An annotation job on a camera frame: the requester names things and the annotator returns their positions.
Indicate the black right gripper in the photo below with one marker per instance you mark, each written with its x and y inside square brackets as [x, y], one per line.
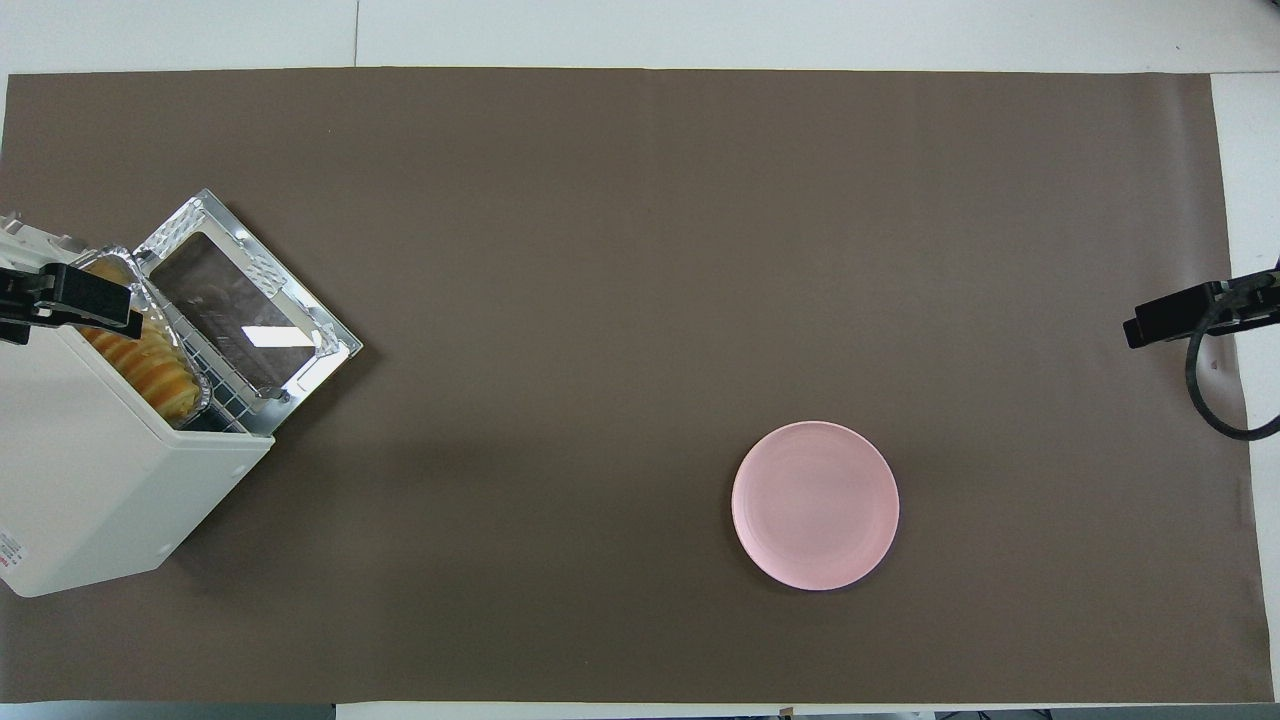
[1255, 298]

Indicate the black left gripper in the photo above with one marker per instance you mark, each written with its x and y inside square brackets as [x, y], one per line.
[18, 300]

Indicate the aluminium foil tray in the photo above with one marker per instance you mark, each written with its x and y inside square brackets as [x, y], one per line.
[152, 308]

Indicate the golden ridged bread loaf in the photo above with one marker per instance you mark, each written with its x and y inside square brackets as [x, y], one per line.
[160, 375]

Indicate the glass oven door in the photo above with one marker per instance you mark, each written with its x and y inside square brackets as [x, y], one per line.
[220, 290]

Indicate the white toaster oven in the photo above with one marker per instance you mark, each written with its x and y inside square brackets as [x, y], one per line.
[90, 470]

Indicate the pink round plate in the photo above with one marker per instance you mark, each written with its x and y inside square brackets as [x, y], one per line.
[815, 505]

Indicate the brown table mat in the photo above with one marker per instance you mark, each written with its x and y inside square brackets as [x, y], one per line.
[640, 250]

